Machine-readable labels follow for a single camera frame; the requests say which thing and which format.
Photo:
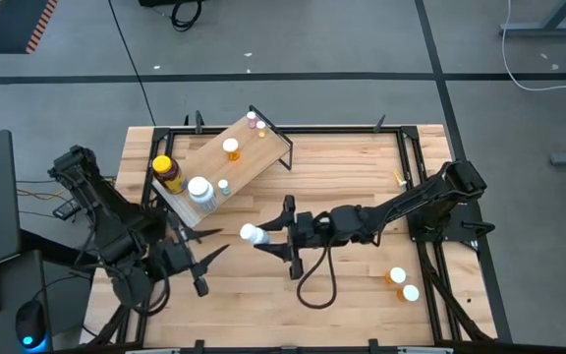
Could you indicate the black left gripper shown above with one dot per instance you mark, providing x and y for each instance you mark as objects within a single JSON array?
[{"x": 177, "y": 258}]

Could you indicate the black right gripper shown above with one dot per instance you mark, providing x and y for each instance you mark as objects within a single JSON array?
[{"x": 312, "y": 228}]

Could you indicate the small white labelled medicine bottle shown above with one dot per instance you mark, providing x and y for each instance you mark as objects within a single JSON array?
[{"x": 251, "y": 232}]

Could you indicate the large white ribbed bottle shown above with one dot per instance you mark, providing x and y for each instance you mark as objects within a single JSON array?
[{"x": 198, "y": 189}]

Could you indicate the small teal vial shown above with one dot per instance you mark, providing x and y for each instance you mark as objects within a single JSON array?
[{"x": 223, "y": 185}]

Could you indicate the brown bottle yellow lid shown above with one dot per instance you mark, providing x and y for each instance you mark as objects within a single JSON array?
[{"x": 163, "y": 166}]

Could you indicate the orange pill bottle white cap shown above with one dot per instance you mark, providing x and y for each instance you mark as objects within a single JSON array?
[
  {"x": 397, "y": 275},
  {"x": 411, "y": 293},
  {"x": 230, "y": 145}
]

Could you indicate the small yellow vial white cap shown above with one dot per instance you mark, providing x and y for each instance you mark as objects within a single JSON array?
[{"x": 261, "y": 126}]

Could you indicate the small pink vial white cap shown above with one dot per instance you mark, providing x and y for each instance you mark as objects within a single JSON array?
[{"x": 251, "y": 116}]

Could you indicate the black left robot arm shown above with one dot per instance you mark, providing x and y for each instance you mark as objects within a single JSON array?
[{"x": 111, "y": 231}]

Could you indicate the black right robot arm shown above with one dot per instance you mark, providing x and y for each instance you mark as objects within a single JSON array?
[{"x": 425, "y": 196}]

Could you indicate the slim yellowish vial white cap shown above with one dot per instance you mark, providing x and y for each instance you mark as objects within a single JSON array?
[{"x": 400, "y": 178}]

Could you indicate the black remote control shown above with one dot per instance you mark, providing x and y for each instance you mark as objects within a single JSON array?
[{"x": 66, "y": 209}]

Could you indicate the black computer mouse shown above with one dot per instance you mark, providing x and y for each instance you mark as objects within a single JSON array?
[{"x": 30, "y": 324}]

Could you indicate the black mat orange striped edge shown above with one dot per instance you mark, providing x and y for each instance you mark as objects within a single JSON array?
[{"x": 13, "y": 24}]

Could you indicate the grey metal table base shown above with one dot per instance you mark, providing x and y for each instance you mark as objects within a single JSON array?
[{"x": 548, "y": 31}]

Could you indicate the wooden shelf black metal frame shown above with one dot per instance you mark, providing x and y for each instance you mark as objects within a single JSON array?
[{"x": 253, "y": 157}]

